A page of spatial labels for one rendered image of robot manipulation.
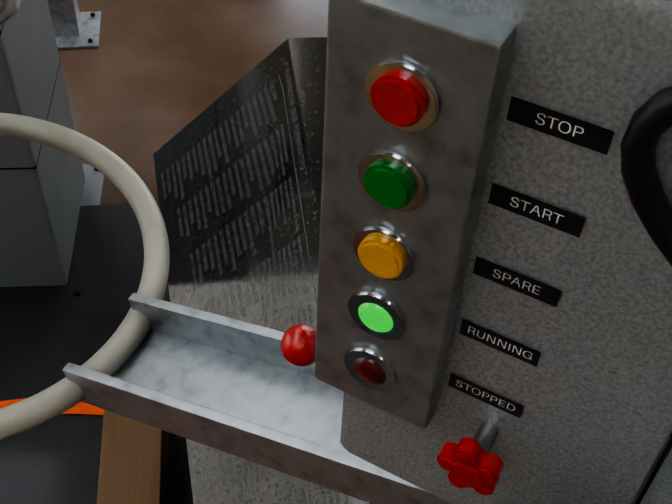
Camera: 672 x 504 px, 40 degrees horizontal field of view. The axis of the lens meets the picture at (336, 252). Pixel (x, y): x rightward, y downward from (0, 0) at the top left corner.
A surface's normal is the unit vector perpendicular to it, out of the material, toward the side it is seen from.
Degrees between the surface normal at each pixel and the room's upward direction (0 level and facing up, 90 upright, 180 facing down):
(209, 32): 0
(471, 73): 90
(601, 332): 90
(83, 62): 0
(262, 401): 16
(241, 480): 45
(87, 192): 0
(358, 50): 90
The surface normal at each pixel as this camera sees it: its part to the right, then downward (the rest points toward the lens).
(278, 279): -0.67, -0.44
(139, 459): 0.04, -0.68
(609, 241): -0.47, 0.63
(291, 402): -0.20, -0.76
